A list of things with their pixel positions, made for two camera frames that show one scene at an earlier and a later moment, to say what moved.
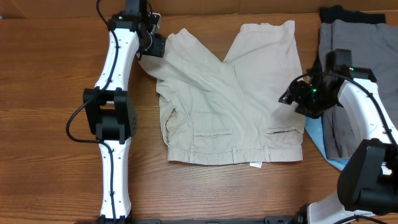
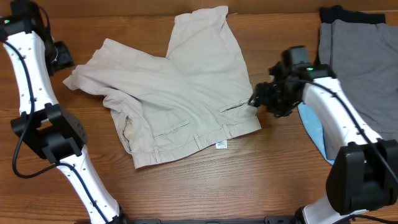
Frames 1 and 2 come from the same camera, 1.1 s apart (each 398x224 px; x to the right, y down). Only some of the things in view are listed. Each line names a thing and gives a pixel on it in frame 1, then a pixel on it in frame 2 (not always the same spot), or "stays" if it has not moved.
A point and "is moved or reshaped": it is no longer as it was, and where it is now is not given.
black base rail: (270, 220) stays
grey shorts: (374, 46) stays
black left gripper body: (157, 45) → (61, 57)
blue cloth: (314, 127) stays
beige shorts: (242, 111) is moved or reshaped
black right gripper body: (311, 99) → (277, 98)
